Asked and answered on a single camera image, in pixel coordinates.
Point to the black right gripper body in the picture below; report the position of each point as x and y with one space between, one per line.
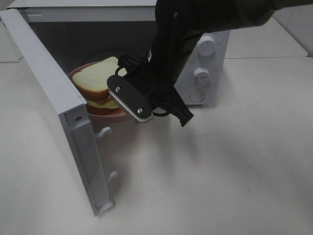
157 90

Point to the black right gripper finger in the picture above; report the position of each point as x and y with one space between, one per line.
127 62
180 110

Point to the round white door button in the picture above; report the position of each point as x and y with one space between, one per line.
197 95

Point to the white bread sandwich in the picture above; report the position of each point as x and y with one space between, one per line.
91 82

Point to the pink round plate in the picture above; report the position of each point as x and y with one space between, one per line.
115 115

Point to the white microwave door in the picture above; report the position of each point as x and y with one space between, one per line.
62 107

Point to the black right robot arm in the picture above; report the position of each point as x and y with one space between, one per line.
181 23

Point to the white lower microwave knob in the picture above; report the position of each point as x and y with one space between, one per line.
201 76

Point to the white microwave knob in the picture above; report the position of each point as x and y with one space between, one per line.
206 46
201 76

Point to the white microwave oven body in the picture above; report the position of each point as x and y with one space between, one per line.
77 32

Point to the white upper microwave knob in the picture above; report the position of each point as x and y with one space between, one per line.
206 46

